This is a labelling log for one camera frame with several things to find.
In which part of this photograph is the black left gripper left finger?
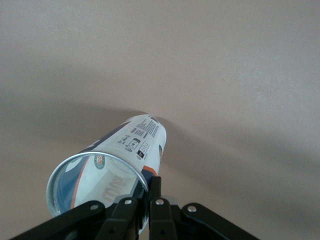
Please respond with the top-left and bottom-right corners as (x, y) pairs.
(9, 196), (151, 240)

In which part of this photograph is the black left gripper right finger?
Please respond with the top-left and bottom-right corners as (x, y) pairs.
(148, 176), (262, 240)

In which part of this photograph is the white blue tennis ball can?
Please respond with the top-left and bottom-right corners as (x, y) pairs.
(46, 113), (168, 237)

